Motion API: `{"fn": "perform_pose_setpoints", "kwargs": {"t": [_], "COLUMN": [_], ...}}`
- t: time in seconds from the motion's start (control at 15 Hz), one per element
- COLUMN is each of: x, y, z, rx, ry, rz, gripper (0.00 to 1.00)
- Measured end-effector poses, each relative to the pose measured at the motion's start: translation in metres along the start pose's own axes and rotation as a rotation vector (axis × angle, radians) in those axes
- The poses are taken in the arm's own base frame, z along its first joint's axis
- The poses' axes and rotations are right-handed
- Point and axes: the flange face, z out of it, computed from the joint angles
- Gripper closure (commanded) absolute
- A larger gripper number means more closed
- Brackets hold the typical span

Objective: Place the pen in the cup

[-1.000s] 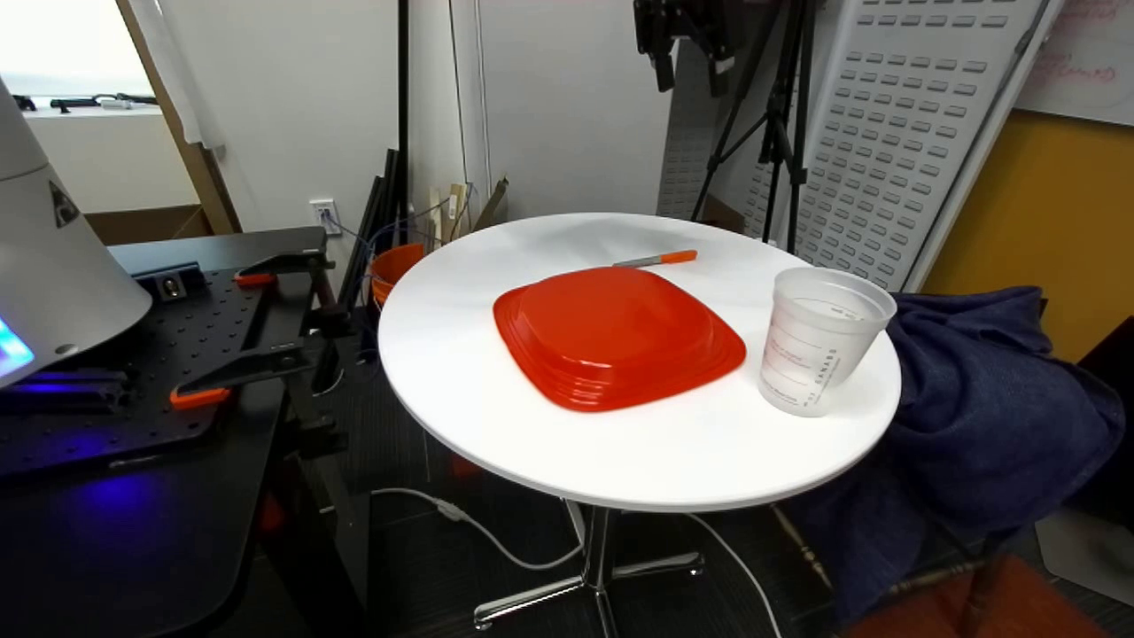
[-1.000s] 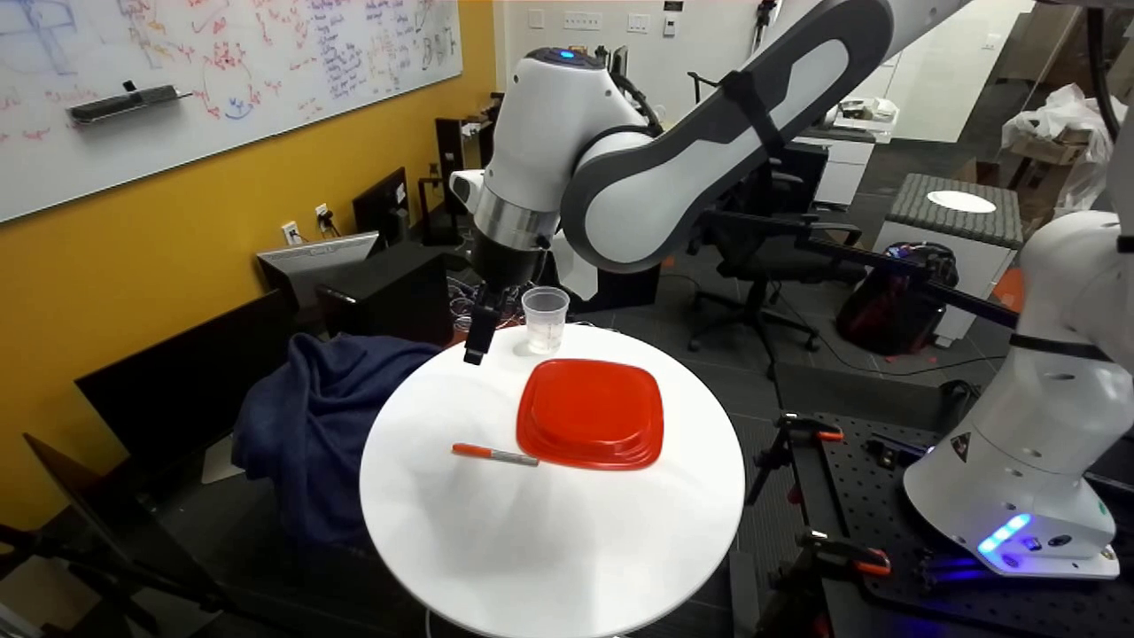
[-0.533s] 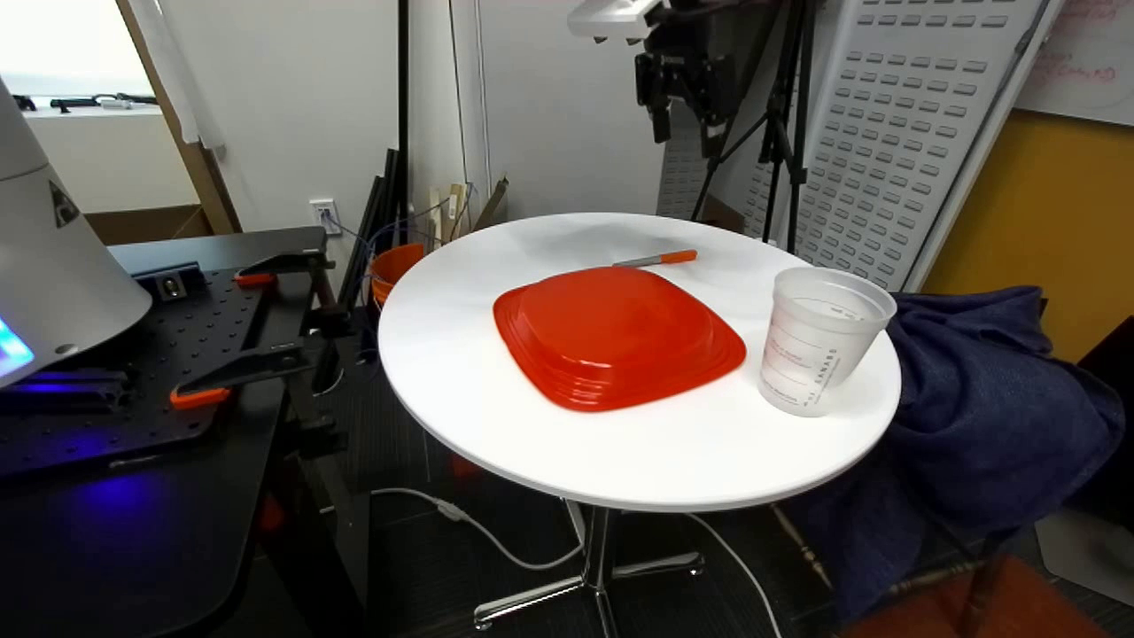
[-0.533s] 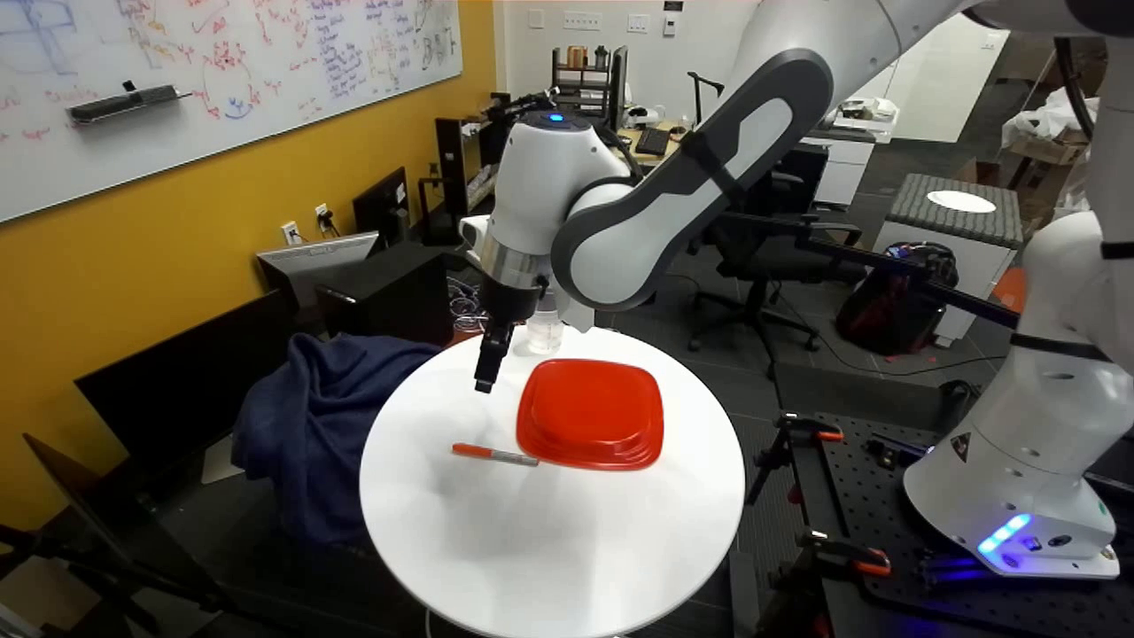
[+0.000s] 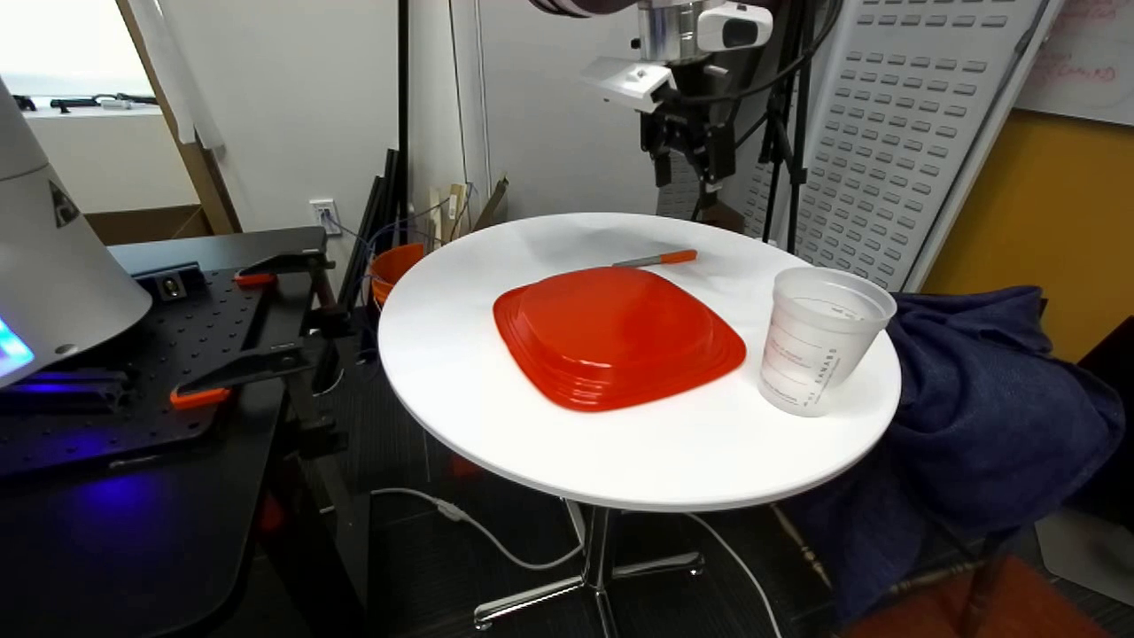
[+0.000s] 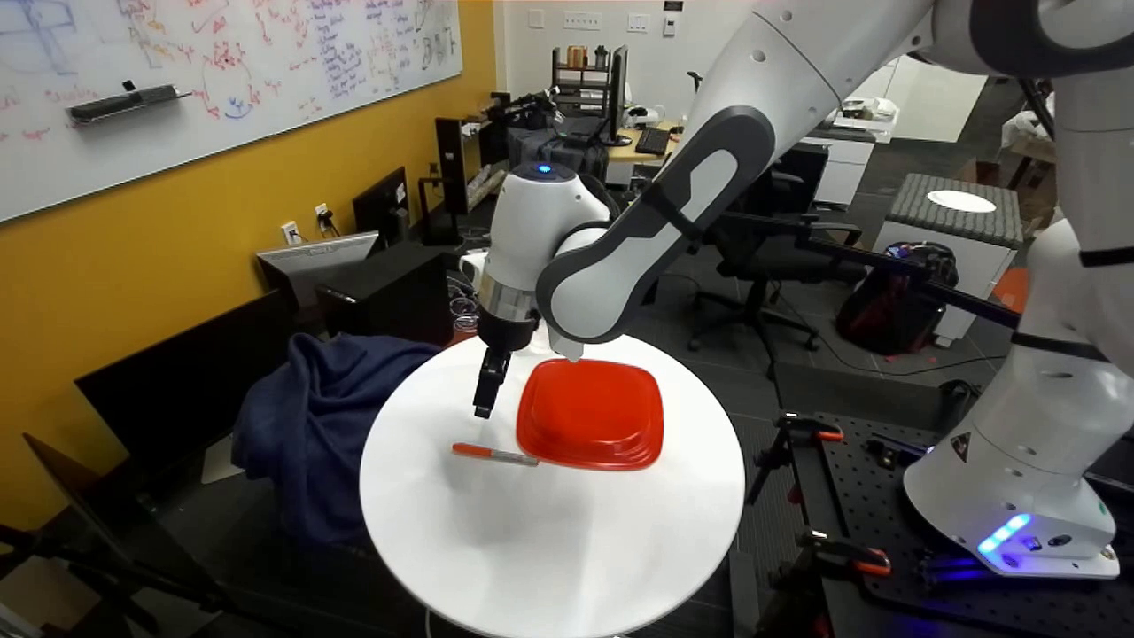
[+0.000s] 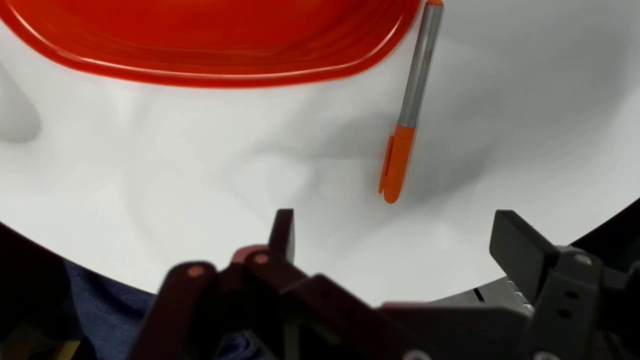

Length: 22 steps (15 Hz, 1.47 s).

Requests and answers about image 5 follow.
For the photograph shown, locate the orange bucket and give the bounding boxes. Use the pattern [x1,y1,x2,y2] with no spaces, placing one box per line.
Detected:
[369,241,431,311]

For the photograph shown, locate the clear plastic cup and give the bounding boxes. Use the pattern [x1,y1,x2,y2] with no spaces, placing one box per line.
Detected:
[756,261,899,422]

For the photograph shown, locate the whiteboard with writing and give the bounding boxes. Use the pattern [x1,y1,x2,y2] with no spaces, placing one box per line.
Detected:
[1018,0,1134,131]

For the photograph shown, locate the black vertical pole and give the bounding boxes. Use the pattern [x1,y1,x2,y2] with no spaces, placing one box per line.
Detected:
[390,0,415,244]

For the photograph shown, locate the white wall outlet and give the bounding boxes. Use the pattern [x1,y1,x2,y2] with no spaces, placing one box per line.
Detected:
[308,195,349,241]

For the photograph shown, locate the white floor cable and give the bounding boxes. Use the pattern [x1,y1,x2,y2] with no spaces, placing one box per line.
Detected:
[369,482,587,578]

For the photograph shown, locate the black camera tripod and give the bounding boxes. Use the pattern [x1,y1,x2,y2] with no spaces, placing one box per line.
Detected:
[756,45,826,244]

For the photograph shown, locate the dark blue cloth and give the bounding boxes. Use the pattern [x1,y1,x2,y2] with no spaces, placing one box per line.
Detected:
[775,283,1127,625]

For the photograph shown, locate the white perforated panel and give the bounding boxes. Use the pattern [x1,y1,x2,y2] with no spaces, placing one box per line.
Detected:
[788,0,1068,295]

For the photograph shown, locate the black optical breadboard table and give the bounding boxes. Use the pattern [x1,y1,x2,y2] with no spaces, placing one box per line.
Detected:
[0,228,339,638]

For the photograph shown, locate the orange and grey pen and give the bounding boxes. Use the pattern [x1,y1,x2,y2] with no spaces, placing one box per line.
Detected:
[608,244,701,270]

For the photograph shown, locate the metal table pedestal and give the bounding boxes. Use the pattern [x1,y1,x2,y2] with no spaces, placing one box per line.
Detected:
[471,504,712,638]

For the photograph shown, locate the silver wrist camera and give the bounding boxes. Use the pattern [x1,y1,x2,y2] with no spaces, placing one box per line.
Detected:
[580,52,682,116]

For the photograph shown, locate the leaning wooden planks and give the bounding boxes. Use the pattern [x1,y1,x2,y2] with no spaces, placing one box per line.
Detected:
[118,0,245,236]

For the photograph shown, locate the black clamp orange handle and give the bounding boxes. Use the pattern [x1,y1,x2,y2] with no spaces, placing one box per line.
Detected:
[229,251,321,295]
[165,348,311,416]

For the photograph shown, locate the red square plate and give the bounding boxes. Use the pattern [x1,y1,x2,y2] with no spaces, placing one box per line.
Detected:
[490,261,752,416]

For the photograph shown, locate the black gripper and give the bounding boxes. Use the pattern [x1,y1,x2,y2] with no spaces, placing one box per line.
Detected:
[640,58,743,203]

